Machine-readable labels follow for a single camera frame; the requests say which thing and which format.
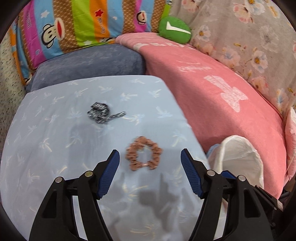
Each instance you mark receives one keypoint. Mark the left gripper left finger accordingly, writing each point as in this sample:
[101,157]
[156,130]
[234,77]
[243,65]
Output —
[55,219]

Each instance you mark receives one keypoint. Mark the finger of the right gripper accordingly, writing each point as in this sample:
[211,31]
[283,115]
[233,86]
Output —
[228,175]

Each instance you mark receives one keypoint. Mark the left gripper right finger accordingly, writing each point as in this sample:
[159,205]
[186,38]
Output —
[245,218]

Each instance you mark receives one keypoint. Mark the brown spotted scrunchie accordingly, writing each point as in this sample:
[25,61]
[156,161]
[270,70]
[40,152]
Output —
[139,144]

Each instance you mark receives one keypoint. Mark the leopard print hair ribbon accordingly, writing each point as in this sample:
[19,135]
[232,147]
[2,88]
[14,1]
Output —
[100,113]

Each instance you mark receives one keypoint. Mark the pink towel blanket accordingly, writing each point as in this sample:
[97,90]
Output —
[216,101]

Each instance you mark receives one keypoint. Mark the pink printed pillow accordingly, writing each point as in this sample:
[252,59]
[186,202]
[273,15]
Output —
[290,139]

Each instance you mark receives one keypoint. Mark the grey floral bedsheet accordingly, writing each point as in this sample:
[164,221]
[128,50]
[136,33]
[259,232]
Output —
[253,38]

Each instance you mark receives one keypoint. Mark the white speckled curtain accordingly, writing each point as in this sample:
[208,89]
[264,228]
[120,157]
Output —
[11,89]

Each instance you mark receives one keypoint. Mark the green round plush cushion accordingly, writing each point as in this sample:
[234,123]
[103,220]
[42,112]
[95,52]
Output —
[174,29]

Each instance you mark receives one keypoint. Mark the dark blue velvet cushion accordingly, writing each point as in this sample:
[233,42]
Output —
[95,61]

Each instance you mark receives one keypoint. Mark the colourful monkey-print pillow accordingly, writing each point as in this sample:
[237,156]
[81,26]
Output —
[47,29]

